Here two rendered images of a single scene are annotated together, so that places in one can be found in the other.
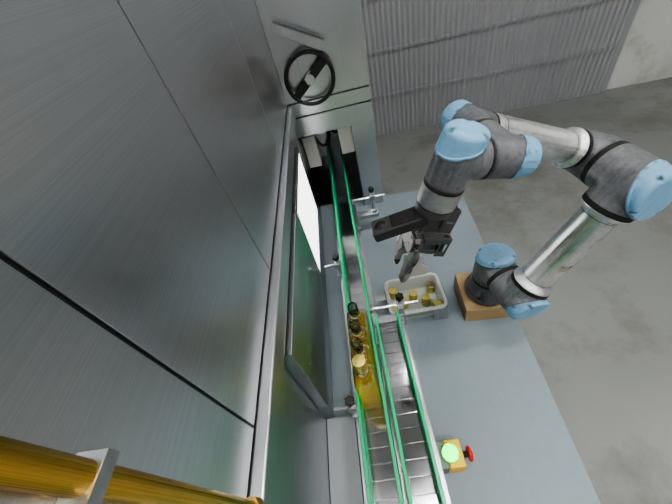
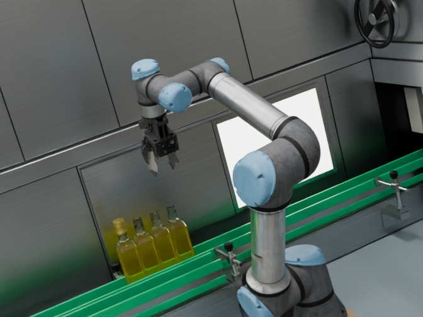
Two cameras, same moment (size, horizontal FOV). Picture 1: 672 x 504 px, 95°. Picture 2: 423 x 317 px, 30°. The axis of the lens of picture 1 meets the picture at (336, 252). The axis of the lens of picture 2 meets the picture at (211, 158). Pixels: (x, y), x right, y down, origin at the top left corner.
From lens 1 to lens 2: 220 cm
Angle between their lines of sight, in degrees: 58
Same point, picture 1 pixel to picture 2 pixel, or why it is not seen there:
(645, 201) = (235, 178)
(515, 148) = (158, 86)
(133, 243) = (17, 51)
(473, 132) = (137, 66)
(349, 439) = not seen: hidden behind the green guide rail
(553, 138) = (249, 110)
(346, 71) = (412, 20)
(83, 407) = not seen: outside the picture
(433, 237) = (149, 136)
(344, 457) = not seen: hidden behind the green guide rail
